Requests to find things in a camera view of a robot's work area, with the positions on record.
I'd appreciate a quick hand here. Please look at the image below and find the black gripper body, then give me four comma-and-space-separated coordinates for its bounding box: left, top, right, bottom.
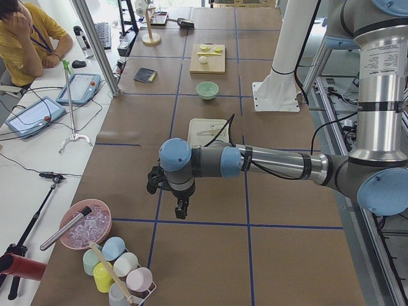
168, 178, 195, 201

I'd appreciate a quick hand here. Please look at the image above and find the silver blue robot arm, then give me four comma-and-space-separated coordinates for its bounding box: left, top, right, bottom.
147, 1, 407, 219

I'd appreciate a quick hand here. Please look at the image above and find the pink bowl with ice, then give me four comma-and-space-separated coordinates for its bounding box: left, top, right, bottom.
60, 199, 112, 250

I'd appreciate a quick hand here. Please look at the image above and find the mint green bowl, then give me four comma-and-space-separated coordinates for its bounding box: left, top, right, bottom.
196, 81, 219, 100

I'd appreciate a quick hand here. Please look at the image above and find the white rectangular tray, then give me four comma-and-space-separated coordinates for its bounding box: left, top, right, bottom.
187, 119, 227, 146

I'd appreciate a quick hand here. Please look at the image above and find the white cup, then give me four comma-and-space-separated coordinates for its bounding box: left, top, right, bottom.
113, 252, 139, 277

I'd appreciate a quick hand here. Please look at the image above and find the blue cup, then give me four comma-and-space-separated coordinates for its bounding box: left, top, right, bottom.
101, 237, 126, 261

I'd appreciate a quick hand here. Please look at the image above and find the pink cup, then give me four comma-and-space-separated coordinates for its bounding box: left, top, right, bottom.
126, 267, 153, 292

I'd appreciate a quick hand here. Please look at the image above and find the steel cylinder tool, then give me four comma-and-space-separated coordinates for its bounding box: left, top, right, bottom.
40, 206, 92, 251

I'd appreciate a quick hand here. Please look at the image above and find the wooden stick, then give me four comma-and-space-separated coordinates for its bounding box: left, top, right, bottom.
89, 242, 136, 305

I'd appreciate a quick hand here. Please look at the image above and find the green cup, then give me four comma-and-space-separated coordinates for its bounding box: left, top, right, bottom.
82, 249, 100, 276

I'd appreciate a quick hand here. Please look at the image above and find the yellow cup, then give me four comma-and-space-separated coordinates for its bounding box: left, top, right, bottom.
93, 262, 115, 293

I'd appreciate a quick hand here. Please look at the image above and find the grey cup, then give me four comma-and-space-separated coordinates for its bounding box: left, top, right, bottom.
108, 283, 130, 306

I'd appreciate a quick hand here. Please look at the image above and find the grey folded cloth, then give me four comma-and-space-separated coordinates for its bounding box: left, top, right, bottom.
133, 68, 157, 84

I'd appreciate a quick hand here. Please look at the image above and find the wooden cutting board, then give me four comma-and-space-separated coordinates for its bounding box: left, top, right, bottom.
189, 43, 226, 74

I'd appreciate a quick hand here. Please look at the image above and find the yellow plastic knife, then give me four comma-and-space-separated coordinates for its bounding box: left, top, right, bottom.
196, 52, 222, 56

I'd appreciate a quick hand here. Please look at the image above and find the blue teach pendant tablet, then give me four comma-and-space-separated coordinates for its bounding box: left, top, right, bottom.
5, 96, 66, 138
69, 73, 101, 105

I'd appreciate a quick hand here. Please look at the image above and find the wooden mug tree stand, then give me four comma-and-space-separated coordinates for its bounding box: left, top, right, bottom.
142, 8, 161, 47

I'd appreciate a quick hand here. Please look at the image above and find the black computer mouse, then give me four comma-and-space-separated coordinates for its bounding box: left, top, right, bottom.
71, 60, 87, 69

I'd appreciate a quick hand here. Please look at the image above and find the red cylinder bottle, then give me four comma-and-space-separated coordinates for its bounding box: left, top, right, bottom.
1, 253, 47, 281

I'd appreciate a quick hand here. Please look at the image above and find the metal scoop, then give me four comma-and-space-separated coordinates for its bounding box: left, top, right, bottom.
166, 18, 194, 29

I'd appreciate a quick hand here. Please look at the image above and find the metal stand with green clip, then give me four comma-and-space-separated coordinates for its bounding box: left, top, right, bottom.
59, 60, 93, 154

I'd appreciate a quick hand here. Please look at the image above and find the black keyboard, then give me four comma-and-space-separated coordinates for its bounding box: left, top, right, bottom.
94, 22, 112, 50

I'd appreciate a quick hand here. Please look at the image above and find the person in yellow shirt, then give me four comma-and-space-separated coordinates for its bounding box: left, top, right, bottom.
1, 1, 73, 87

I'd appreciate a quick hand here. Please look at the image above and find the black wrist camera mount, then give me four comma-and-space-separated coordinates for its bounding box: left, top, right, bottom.
147, 166, 169, 194

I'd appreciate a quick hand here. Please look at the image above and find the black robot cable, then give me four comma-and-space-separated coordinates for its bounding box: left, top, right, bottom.
203, 113, 323, 181

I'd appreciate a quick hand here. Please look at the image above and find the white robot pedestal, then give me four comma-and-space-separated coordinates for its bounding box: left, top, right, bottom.
252, 0, 320, 112

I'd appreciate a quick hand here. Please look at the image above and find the aluminium frame post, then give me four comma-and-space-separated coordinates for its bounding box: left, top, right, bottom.
72, 0, 120, 97

